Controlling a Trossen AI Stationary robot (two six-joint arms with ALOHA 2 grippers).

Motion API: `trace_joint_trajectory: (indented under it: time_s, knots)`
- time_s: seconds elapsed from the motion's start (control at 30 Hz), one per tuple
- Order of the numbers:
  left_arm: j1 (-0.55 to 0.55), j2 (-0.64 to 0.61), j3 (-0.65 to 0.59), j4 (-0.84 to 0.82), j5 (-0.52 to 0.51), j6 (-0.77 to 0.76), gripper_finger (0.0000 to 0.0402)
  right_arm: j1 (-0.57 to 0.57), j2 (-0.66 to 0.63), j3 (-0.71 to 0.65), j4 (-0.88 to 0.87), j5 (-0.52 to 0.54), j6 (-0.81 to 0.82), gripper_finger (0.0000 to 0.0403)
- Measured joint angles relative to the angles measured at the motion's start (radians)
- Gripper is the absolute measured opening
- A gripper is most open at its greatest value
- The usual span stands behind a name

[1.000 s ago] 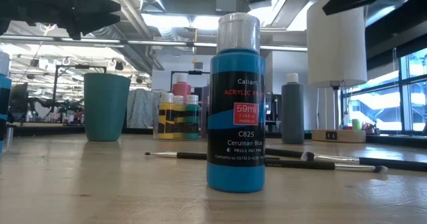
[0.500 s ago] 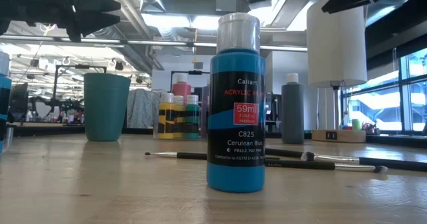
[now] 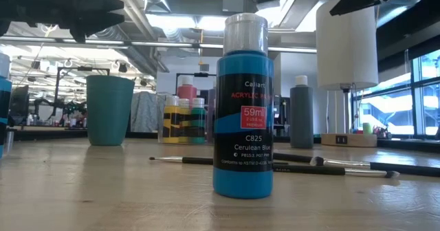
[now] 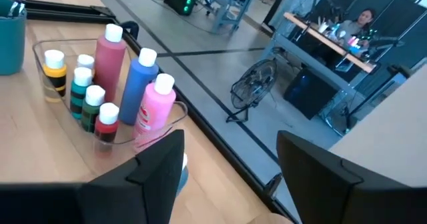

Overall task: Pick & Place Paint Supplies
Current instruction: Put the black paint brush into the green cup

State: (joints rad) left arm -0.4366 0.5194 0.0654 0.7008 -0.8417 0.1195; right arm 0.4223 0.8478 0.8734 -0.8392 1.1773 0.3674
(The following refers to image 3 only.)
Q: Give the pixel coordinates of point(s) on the small blue paint bottle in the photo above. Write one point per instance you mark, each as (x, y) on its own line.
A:
(4, 86)

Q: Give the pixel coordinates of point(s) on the tall rose pink paint bottle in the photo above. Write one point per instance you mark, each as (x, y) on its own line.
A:
(187, 90)

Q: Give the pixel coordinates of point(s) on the small lemon yellow paint bottle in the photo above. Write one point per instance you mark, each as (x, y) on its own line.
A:
(170, 117)

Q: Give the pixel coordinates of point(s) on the small golden yellow paint bottle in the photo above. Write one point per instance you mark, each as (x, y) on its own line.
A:
(184, 121)

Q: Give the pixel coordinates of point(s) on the small teal green paint bottle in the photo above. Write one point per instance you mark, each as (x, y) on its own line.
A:
(198, 121)

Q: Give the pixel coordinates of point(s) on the tall grey paint bottle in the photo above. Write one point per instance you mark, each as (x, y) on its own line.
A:
(302, 121)

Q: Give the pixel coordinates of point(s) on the cerulean blue paint bottle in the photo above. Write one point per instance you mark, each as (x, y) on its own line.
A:
(242, 183)

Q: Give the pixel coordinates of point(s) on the table lamp white shade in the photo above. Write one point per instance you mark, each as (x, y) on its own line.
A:
(343, 45)

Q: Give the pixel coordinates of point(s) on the teal plastic cup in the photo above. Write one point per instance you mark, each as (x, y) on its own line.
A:
(110, 114)

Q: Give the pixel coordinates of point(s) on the black background monitor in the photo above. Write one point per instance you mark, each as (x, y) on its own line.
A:
(19, 102)

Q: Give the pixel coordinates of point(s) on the clear plastic tray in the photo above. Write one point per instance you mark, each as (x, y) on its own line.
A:
(159, 121)

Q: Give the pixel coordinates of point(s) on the grey ceiling unit box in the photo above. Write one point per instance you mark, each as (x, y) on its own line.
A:
(239, 2)

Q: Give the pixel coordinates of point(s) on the small green container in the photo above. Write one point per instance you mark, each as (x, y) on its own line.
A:
(367, 129)

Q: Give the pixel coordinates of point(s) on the black background gantry frame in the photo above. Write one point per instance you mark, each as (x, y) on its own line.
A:
(203, 75)

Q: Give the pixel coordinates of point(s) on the black aluminium table frame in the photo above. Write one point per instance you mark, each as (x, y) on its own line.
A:
(405, 144)

